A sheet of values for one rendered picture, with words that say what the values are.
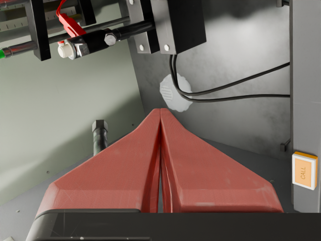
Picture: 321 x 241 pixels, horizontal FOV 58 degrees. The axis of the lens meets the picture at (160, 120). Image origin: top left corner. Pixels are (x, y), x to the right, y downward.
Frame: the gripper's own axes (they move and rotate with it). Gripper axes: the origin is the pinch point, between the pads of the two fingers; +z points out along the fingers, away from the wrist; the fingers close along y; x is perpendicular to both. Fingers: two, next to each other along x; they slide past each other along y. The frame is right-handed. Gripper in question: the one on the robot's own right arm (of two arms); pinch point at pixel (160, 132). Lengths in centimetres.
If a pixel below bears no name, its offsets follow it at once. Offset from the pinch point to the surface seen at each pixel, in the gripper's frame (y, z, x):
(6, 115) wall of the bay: 33, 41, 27
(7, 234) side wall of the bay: 29, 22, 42
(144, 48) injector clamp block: 2.9, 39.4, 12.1
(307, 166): -20.2, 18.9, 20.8
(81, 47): 9.8, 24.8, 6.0
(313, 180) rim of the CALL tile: -21.2, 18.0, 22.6
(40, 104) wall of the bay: 27, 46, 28
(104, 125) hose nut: 7.8, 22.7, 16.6
